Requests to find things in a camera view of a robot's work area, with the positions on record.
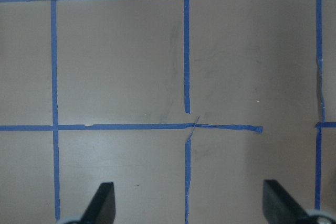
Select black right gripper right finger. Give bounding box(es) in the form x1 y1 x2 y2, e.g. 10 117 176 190
262 179 336 224

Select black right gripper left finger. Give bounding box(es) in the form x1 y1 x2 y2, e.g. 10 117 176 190
56 182 117 224

